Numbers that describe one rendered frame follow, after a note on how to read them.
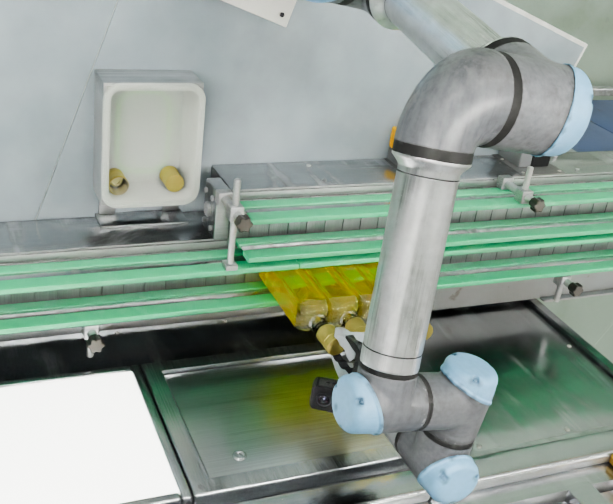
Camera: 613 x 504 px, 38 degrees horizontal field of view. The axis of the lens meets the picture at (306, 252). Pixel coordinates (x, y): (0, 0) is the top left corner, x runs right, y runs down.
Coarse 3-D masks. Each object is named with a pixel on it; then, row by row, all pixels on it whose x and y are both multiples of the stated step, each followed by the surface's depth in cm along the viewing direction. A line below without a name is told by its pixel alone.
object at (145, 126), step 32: (128, 96) 152; (160, 96) 154; (192, 96) 153; (128, 128) 155; (160, 128) 157; (192, 128) 154; (128, 160) 158; (160, 160) 160; (192, 160) 156; (128, 192) 157; (160, 192) 158; (192, 192) 158
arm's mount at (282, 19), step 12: (228, 0) 147; (240, 0) 148; (252, 0) 148; (264, 0) 149; (276, 0) 150; (288, 0) 151; (252, 12) 149; (264, 12) 150; (276, 12) 151; (288, 12) 152
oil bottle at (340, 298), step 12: (312, 276) 158; (324, 276) 158; (336, 276) 159; (324, 288) 154; (336, 288) 155; (348, 288) 155; (336, 300) 151; (348, 300) 152; (336, 312) 151; (336, 324) 152
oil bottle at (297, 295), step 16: (272, 272) 159; (288, 272) 158; (304, 272) 159; (272, 288) 160; (288, 288) 153; (304, 288) 154; (288, 304) 153; (304, 304) 149; (320, 304) 150; (304, 320) 149
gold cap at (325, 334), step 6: (330, 324) 146; (318, 330) 146; (324, 330) 145; (330, 330) 144; (318, 336) 145; (324, 336) 144; (330, 336) 143; (324, 342) 144; (330, 342) 142; (336, 342) 143; (330, 348) 143; (336, 348) 143; (342, 348) 144; (330, 354) 143; (336, 354) 144
